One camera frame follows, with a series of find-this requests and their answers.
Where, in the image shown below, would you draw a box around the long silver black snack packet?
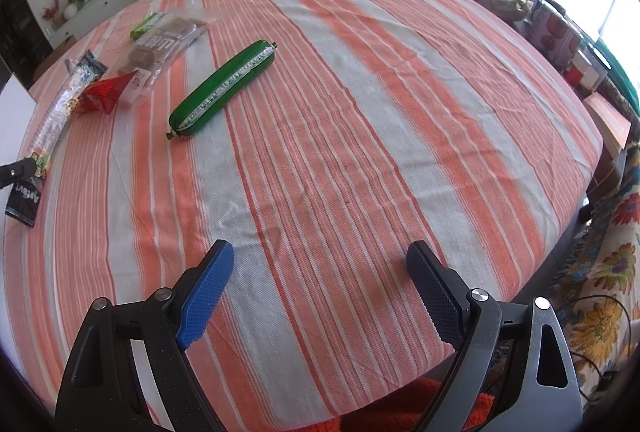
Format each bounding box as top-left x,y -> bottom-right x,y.
4,49 -> 109,228

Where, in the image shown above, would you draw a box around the red snack packet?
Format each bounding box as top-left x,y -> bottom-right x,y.
74,67 -> 154,116

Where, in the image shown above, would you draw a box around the green sausage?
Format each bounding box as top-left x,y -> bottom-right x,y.
167,39 -> 279,141

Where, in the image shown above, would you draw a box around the floral cushion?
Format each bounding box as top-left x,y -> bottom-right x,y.
547,146 -> 640,414

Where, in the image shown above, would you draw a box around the white cardboard box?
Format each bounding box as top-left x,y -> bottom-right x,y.
0,77 -> 39,164

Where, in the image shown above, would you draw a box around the brown cardboard box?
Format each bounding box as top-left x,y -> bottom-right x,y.
32,34 -> 79,81

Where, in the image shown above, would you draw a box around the dark display cabinet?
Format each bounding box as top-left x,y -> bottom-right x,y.
0,0 -> 54,84

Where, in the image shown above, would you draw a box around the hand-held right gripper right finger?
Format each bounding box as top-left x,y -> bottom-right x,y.
405,239 -> 586,432

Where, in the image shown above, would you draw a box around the orange striped tablecloth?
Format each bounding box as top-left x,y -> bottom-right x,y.
2,0 -> 607,431

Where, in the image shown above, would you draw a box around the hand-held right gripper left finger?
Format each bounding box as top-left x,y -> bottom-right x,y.
54,239 -> 236,432

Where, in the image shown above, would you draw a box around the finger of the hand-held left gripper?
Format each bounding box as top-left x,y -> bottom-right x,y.
0,158 -> 41,188

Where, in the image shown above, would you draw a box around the thin black cable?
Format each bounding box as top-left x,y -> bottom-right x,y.
556,294 -> 640,394

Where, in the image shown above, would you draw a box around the red flowers in vase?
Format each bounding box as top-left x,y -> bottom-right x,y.
42,0 -> 69,30

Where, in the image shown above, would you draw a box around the orange fleece clothing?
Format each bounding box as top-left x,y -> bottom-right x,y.
339,376 -> 502,432

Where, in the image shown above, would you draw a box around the green cloth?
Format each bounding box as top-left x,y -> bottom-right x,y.
592,37 -> 640,119

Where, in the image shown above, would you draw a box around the small green white packet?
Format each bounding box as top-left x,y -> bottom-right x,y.
129,11 -> 166,40

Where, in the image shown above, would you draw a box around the pink flat box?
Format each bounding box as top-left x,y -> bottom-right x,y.
582,92 -> 632,154

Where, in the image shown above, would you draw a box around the clear packet of brown cakes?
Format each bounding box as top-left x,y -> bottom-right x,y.
117,9 -> 210,81

